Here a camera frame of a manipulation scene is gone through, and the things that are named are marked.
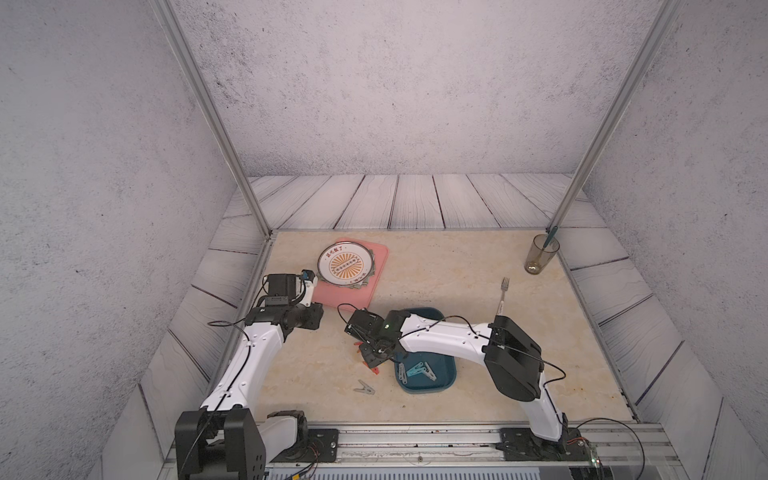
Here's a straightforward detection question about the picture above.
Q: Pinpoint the teal storage box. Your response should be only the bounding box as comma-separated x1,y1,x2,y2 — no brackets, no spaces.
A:
392,307,458,395

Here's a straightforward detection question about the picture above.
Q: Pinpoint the grey clothespin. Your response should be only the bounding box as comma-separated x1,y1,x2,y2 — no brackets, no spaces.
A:
424,362,437,382
353,380,375,395

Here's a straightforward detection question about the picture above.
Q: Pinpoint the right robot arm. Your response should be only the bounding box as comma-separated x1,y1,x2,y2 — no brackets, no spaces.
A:
345,309,567,443

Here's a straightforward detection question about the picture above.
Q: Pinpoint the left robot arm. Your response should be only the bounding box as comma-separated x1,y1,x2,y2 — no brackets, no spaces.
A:
175,302,323,479

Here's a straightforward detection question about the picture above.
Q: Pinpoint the cyan clothespin in box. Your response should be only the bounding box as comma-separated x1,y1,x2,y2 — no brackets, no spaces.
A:
406,362,427,378

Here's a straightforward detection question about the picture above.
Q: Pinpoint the grey clothespin in box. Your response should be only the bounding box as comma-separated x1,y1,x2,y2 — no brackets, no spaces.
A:
424,362,437,382

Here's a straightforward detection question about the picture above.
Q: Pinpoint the pink plastic tray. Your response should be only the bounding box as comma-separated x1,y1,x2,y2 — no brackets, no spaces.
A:
313,238,389,308

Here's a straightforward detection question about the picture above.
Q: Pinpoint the white plate orange sunburst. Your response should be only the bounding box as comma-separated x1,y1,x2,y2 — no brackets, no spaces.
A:
317,241,375,288

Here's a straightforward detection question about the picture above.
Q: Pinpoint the metal fork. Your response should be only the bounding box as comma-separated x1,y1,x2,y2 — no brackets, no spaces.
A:
496,277,510,316

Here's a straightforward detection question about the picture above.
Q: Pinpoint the olive drinking glass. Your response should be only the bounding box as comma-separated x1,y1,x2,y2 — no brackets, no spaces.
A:
524,234,560,275

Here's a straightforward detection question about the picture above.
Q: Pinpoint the teal straw in glass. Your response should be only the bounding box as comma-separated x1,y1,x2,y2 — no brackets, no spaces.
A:
541,226,558,250

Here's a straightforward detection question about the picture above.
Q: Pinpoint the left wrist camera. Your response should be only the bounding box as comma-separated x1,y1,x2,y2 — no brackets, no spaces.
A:
258,270,317,307

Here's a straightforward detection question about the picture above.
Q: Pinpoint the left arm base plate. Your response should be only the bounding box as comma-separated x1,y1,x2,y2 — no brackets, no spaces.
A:
272,429,339,464

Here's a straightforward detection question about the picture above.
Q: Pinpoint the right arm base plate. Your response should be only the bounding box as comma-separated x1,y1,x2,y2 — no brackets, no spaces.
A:
494,428,592,462

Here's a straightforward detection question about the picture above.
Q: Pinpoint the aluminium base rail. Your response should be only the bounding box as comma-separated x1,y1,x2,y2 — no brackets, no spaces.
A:
265,421,688,479

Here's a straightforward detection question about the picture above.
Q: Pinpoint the left aluminium frame post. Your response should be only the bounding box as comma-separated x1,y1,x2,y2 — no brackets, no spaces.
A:
150,0,272,238

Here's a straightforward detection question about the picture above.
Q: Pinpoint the aluminium frame post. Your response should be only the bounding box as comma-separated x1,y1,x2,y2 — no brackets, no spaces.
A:
545,0,682,233
150,0,272,238

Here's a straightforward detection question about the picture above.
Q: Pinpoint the right aluminium frame post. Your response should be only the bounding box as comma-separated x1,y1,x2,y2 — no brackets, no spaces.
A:
545,0,682,233

